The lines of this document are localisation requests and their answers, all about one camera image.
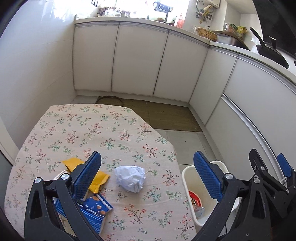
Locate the window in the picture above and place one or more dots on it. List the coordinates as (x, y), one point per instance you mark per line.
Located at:
(134, 7)

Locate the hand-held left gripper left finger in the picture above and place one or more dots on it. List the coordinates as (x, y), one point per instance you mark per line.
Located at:
(86, 178)

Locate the small green floor mat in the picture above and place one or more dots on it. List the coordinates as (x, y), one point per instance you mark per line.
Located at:
(138, 106)

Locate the metal pan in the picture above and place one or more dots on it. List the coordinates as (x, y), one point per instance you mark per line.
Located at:
(231, 41)

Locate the white base cabinet with drawers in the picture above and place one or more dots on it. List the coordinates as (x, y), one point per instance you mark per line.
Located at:
(249, 97)

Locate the white water heater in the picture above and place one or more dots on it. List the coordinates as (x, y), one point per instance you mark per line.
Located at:
(209, 2)

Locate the black wok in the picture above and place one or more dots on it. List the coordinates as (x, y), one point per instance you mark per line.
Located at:
(270, 52)

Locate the white plastic bin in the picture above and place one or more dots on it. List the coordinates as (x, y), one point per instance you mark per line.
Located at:
(190, 173)

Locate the dark blue cookie packet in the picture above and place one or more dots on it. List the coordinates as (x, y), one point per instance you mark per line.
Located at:
(94, 208)

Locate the brown woven mat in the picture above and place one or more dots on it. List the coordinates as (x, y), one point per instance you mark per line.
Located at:
(109, 100)

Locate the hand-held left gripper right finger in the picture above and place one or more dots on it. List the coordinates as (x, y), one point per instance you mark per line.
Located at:
(207, 178)

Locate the large green floor mat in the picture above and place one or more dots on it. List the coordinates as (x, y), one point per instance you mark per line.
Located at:
(173, 115)

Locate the wicker basket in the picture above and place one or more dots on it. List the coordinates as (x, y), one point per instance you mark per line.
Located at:
(207, 34)

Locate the metal basket of packets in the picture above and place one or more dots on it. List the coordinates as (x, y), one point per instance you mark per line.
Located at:
(234, 30)

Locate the yellow snack wrapper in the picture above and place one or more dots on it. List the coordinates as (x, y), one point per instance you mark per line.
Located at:
(74, 162)

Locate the pink plastic bottle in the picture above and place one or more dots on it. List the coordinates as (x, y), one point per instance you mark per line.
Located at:
(180, 21)

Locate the black range hood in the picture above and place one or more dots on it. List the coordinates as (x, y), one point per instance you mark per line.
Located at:
(275, 18)

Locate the row of small ornaments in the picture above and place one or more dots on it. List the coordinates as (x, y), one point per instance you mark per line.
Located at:
(113, 12)

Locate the water pipes with valves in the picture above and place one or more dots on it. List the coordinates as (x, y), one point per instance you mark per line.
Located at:
(203, 13)

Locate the dark slatted rack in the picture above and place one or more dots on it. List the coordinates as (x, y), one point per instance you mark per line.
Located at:
(163, 6)

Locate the white base cabinet with doors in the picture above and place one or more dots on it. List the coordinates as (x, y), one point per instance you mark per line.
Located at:
(138, 60)

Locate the white paper ball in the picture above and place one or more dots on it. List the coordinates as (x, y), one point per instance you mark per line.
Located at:
(130, 177)

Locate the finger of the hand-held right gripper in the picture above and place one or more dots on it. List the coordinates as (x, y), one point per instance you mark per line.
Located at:
(286, 168)
(266, 171)

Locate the floral tablecloth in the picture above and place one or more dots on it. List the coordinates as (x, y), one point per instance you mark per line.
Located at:
(92, 129)

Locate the red instant noodle bowl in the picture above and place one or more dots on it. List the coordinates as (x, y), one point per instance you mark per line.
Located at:
(195, 198)

